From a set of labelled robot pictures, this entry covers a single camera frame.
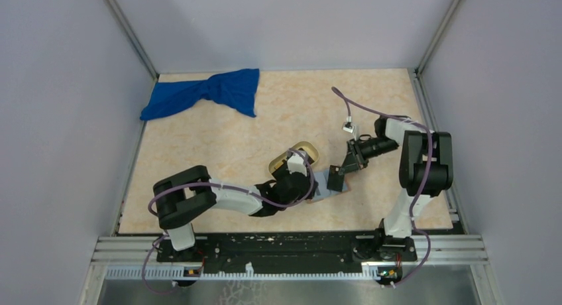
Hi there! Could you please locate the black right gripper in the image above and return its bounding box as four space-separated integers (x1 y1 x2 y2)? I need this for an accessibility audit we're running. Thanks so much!
339 137 399 176

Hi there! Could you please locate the black VIP card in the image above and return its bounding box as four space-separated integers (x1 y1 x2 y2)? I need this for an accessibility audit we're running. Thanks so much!
327 165 345 192

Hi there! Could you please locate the beige oval plastic tray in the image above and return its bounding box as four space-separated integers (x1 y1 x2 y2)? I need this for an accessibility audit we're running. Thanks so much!
268 141 319 175

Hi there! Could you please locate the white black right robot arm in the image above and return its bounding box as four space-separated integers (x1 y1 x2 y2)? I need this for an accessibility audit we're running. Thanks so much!
327 116 453 260

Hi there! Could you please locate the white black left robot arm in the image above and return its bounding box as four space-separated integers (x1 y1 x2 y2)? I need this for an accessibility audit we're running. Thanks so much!
148 165 318 261

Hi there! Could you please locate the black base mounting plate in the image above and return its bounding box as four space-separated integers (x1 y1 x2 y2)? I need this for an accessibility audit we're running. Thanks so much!
156 229 418 275

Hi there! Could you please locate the blue cloth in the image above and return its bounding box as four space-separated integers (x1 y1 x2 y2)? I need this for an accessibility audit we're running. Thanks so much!
140 68 260 121

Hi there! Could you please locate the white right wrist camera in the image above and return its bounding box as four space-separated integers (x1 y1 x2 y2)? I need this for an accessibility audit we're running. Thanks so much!
342 116 359 140

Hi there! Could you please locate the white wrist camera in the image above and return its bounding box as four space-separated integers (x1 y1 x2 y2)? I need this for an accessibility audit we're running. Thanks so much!
342 116 359 140
286 150 308 176

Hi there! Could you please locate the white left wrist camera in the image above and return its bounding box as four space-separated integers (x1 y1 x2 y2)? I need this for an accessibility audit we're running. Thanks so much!
286 150 308 176

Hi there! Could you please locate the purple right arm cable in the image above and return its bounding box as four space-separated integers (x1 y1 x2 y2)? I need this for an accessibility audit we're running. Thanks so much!
331 86 433 288

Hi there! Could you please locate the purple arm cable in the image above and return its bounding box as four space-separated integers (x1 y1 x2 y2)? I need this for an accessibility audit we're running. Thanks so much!
331 86 433 288
140 148 317 295

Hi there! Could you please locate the aluminium front rail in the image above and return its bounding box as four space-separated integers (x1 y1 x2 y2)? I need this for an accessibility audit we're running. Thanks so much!
91 233 489 265

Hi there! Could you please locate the white slotted cable duct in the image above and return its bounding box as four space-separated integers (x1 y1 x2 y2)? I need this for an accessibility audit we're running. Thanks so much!
105 263 383 281

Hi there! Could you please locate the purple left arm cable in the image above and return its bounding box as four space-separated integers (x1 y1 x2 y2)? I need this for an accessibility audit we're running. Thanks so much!
140 148 317 295

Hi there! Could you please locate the aluminium right corner post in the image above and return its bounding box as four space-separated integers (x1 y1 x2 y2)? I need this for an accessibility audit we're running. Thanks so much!
415 0 465 78

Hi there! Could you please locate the aluminium corner post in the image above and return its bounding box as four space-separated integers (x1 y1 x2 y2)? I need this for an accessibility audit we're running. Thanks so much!
103 0 159 81
415 0 465 78

